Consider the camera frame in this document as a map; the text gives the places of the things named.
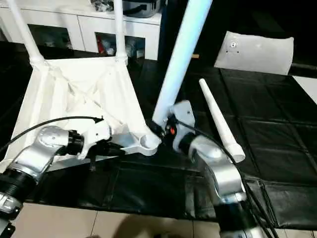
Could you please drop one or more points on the white sheet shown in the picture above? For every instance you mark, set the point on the white sheet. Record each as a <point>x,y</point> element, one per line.
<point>308,88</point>

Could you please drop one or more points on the black cabinet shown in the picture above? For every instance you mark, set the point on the black cabinet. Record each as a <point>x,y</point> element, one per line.
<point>208,20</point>

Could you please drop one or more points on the white glass-door cabinet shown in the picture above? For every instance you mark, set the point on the white glass-door cabinet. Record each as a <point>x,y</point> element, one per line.
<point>74,25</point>

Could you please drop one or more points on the clear small items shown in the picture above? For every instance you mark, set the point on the clear small items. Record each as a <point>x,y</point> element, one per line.
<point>103,4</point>

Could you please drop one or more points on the grey bag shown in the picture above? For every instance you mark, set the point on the grey bag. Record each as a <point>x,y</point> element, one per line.
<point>141,7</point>

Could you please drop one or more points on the small yellow label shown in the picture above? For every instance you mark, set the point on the small yellow label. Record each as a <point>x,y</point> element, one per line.
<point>195,56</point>

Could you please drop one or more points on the black work mat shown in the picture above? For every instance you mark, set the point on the black work mat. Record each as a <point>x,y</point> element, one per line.
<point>282,139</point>

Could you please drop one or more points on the white plastic table leg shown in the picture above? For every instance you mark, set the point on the white plastic table leg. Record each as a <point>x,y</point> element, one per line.
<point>25,29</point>
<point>119,29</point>
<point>220,119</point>
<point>181,54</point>

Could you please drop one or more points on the white flat panel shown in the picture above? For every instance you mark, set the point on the white flat panel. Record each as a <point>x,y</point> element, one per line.
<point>255,52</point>

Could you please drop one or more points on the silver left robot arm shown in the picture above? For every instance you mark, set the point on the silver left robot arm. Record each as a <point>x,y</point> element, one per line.
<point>34,158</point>

